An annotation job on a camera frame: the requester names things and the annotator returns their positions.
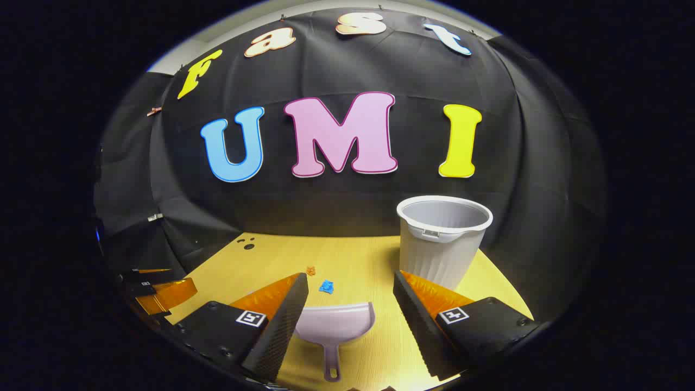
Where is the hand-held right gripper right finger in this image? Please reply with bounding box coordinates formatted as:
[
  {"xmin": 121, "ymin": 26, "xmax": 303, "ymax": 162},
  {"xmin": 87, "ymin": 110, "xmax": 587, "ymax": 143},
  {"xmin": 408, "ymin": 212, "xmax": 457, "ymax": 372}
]
[{"xmin": 393, "ymin": 270, "xmax": 541, "ymax": 382}]

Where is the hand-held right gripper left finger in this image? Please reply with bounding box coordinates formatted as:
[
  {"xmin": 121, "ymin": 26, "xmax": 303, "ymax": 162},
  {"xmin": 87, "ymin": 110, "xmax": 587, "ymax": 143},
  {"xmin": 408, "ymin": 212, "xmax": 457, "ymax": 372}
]
[{"xmin": 173, "ymin": 273, "xmax": 310, "ymax": 384}]

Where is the white plastic dustpan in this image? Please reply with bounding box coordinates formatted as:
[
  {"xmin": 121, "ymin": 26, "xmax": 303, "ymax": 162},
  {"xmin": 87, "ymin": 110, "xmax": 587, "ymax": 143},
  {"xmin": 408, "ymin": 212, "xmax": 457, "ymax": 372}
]
[{"xmin": 293, "ymin": 302, "xmax": 376, "ymax": 383}]

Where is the white ribbed garbage bin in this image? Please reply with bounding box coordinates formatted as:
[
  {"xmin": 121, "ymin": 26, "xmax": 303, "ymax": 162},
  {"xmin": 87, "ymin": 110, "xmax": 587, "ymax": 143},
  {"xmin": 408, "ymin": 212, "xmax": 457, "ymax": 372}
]
[{"xmin": 396, "ymin": 195, "xmax": 494, "ymax": 291}]

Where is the black backdrop cloth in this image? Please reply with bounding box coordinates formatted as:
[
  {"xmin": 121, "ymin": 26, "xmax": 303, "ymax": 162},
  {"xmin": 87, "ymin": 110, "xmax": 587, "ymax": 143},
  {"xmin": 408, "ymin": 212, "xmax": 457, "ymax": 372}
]
[{"xmin": 92, "ymin": 8, "xmax": 606, "ymax": 321}]

